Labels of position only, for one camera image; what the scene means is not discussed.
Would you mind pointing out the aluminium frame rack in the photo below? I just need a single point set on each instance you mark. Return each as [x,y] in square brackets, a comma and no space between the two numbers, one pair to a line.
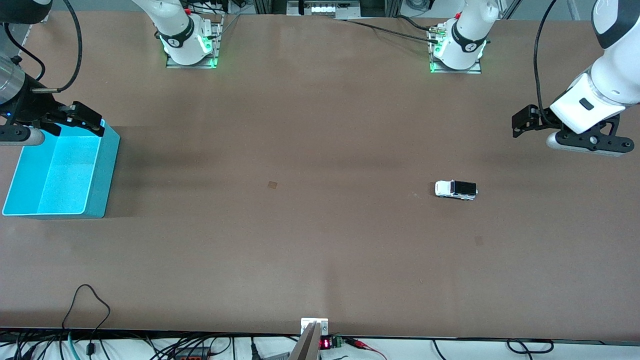
[265,6]

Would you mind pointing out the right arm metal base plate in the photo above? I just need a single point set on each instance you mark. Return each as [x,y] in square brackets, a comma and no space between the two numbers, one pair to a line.
[192,65]

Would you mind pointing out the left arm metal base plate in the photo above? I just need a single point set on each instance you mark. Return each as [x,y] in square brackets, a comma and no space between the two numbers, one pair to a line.
[457,71]

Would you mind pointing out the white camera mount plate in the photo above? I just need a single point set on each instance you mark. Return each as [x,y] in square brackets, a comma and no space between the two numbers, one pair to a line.
[306,322]

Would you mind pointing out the white slotted device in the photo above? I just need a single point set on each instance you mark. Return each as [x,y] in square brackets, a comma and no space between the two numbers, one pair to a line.
[325,9]

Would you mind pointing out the grey metal side panel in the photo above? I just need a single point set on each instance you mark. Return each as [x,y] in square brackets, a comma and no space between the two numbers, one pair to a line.
[27,30]

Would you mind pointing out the white jeep toy black roof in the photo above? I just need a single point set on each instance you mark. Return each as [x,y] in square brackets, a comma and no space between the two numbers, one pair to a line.
[462,189]

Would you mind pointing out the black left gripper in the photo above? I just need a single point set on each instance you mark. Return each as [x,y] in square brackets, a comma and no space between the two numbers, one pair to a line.
[543,118]

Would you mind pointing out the grey camera mount bar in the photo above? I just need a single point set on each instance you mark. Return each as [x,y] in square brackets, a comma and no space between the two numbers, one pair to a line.
[307,345]

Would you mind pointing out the red clip lead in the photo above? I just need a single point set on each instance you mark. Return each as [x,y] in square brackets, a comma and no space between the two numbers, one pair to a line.
[361,344]

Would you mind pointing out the turquoise plastic bin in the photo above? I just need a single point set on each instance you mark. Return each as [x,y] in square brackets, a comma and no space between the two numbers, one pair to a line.
[65,175]

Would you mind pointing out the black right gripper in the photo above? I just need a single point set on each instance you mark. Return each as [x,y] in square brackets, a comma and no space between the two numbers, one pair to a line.
[27,106]

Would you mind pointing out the red digit display module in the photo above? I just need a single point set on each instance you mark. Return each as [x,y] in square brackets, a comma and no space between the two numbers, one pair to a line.
[326,343]

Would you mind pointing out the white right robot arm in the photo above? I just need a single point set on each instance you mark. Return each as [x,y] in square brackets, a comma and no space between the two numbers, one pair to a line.
[177,30]

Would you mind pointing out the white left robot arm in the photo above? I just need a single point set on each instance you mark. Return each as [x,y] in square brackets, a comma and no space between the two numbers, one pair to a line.
[617,75]

